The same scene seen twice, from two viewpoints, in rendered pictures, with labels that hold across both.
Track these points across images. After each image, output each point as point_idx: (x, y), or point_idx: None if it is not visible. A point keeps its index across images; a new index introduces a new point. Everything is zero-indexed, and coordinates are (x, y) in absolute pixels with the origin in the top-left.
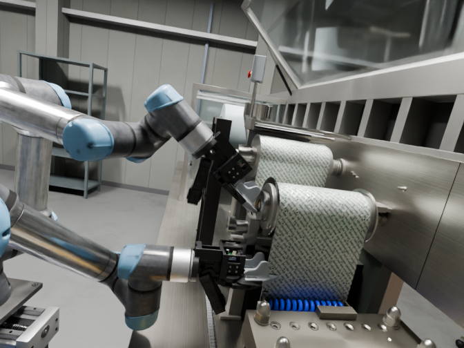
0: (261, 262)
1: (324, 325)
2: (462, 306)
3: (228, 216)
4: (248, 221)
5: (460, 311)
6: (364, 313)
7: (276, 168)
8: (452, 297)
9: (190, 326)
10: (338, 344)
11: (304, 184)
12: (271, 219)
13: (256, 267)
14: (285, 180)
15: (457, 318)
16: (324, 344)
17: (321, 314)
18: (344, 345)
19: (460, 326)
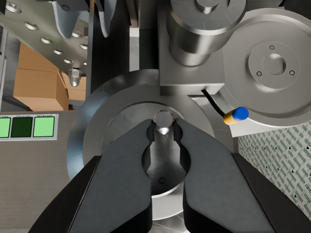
0: (58, 28)
1: (74, 29)
2: (63, 124)
3: (214, 33)
4: (182, 68)
5: (63, 119)
6: (141, 53)
7: (304, 203)
8: (71, 125)
9: None
10: (48, 31)
11: (255, 163)
12: (84, 135)
13: (54, 6)
14: (280, 169)
15: (64, 114)
16: (38, 19)
17: (83, 34)
18: (51, 35)
19: (61, 110)
